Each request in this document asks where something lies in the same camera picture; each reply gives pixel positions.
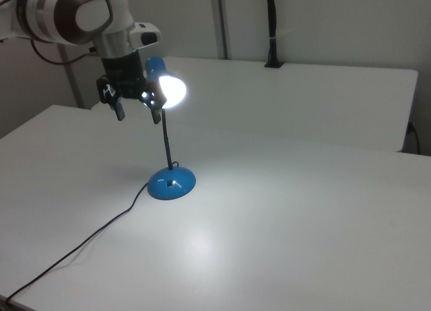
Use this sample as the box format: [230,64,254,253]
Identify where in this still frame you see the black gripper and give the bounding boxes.
[96,50,168,125]

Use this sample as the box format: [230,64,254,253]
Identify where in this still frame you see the blue desk lamp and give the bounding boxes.
[143,56,197,201]

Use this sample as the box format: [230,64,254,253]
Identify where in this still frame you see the black clamped pole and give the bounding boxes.
[264,0,286,69]

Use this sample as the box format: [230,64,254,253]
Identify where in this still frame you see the grey partition post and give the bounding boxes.
[208,0,234,61]
[57,43,86,110]

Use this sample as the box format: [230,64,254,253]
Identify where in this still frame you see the black lamp power cable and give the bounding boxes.
[4,184,151,306]

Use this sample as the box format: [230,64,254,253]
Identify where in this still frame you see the dark robot arm cable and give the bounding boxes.
[31,38,99,66]

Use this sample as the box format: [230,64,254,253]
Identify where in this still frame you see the black wall cable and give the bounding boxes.
[407,122,422,156]

